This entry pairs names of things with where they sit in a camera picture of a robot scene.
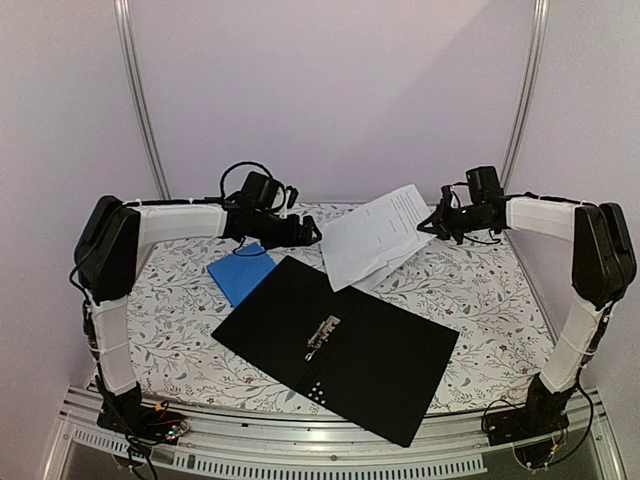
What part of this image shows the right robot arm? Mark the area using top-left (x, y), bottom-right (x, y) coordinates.
top-left (417, 166), bottom-right (637, 436)

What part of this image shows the teal box with label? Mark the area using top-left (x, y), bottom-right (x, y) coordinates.
top-left (212, 256), bottom-right (459, 447)

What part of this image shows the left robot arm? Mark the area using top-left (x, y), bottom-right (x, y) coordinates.
top-left (69, 171), bottom-right (322, 434)

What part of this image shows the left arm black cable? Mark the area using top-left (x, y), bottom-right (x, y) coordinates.
top-left (218, 160), bottom-right (276, 201)

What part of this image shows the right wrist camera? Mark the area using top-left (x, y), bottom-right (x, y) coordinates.
top-left (440, 185), bottom-right (461, 208)

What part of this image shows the right aluminium frame post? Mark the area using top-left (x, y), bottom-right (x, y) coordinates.
top-left (499, 0), bottom-right (549, 191)

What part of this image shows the right arm base board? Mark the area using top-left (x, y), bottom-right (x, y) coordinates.
top-left (481, 399), bottom-right (569, 446)

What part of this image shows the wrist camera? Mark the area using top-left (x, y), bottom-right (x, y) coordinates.
top-left (283, 185), bottom-right (299, 210)
top-left (440, 185), bottom-right (461, 208)

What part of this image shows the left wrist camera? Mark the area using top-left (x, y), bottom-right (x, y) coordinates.
top-left (283, 185), bottom-right (299, 210)

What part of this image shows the blue ring binder folder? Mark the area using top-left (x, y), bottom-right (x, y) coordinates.
top-left (206, 243), bottom-right (276, 308)

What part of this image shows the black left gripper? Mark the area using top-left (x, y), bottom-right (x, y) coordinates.
top-left (252, 210), bottom-right (322, 251)

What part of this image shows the left aluminium frame post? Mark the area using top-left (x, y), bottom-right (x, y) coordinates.
top-left (113, 0), bottom-right (172, 200)

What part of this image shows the aluminium frame post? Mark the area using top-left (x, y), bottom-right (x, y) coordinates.
top-left (113, 0), bottom-right (172, 200)
top-left (499, 0), bottom-right (549, 191)

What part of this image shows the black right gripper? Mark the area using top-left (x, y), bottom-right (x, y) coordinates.
top-left (417, 199), bottom-right (490, 246)

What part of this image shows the aluminium front rail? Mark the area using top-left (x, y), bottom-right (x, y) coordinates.
top-left (43, 387), bottom-right (627, 479)

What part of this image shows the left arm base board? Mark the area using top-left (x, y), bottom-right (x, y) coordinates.
top-left (97, 401), bottom-right (190, 445)

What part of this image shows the floral table cloth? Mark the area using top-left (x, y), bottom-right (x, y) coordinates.
top-left (127, 232), bottom-right (553, 416)

